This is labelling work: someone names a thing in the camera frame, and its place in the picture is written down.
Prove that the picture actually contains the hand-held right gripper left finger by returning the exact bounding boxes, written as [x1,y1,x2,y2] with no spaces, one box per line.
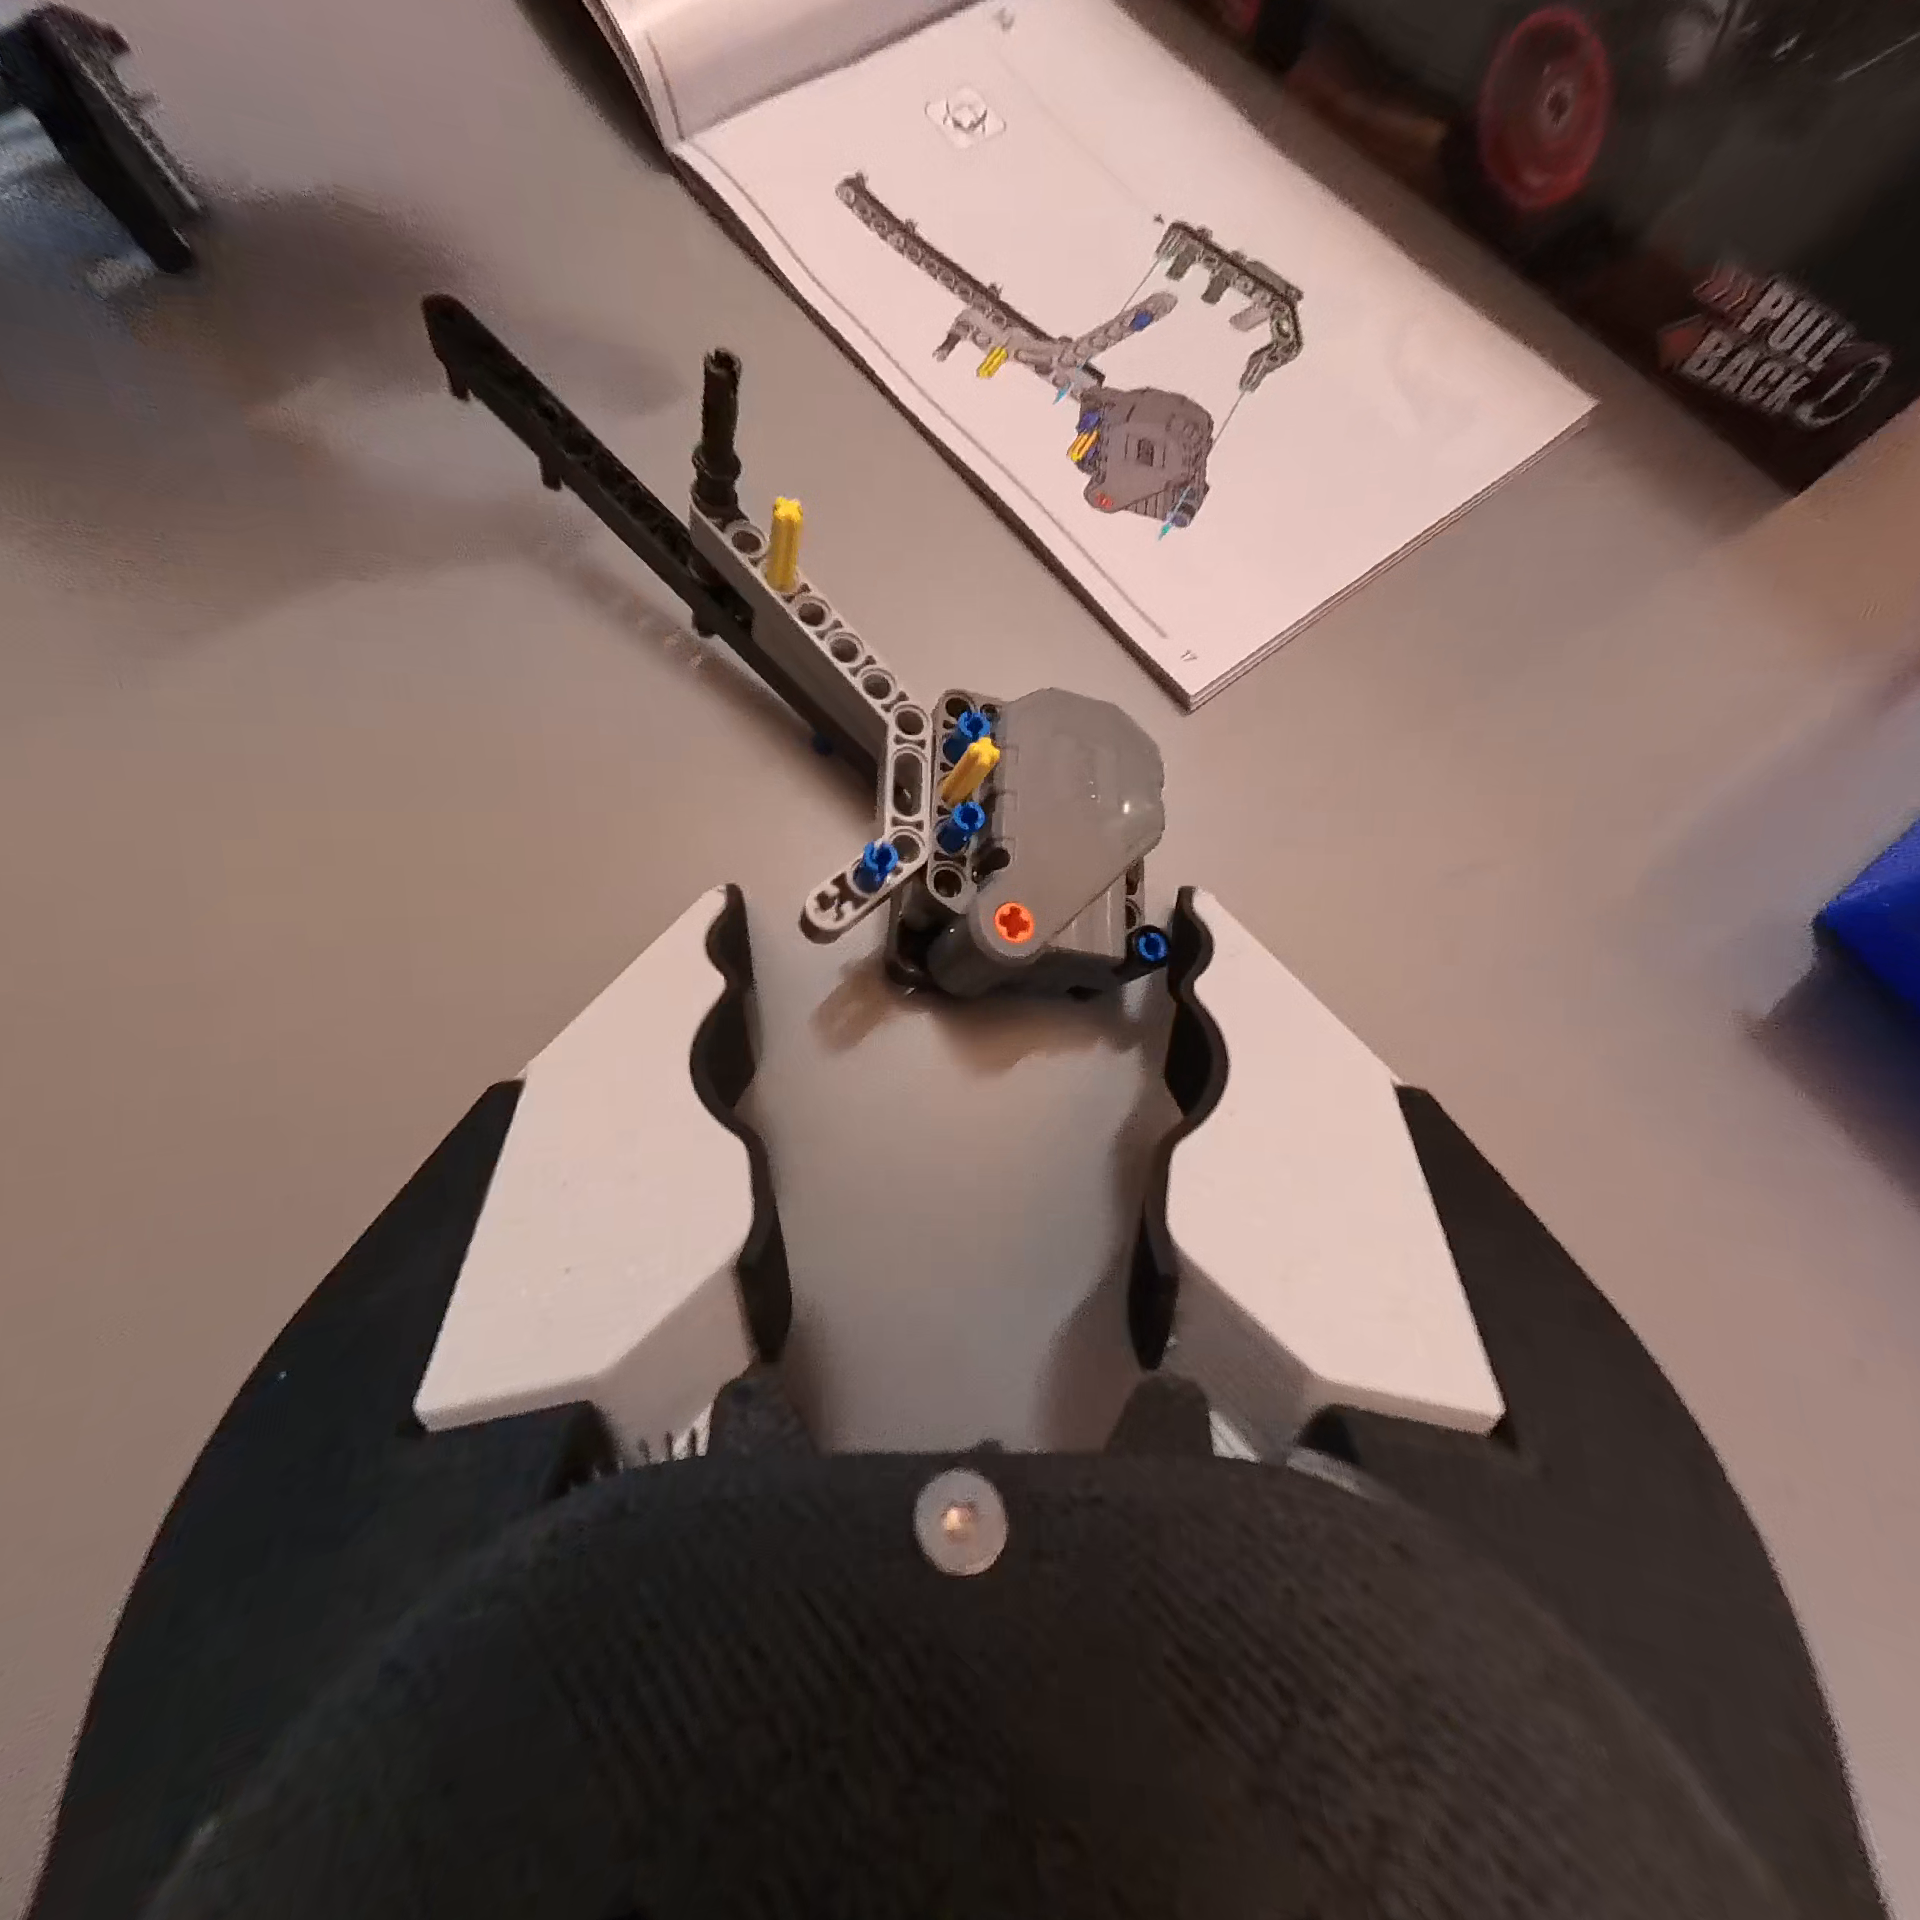
[413,883,799,1449]

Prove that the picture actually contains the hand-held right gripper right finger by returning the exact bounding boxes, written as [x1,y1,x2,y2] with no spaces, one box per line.
[1130,886,1510,1454]

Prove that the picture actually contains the grey toy brick assembly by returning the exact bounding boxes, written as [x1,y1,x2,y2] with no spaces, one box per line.
[421,294,1179,1008]

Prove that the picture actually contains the blue storage bin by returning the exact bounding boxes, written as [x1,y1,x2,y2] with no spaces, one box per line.
[1810,817,1920,1034]

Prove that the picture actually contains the instruction booklet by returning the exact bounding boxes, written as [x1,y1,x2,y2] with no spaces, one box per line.
[576,0,1602,715]

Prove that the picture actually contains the toy truck box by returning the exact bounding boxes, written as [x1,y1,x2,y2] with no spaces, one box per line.
[1177,0,1920,497]

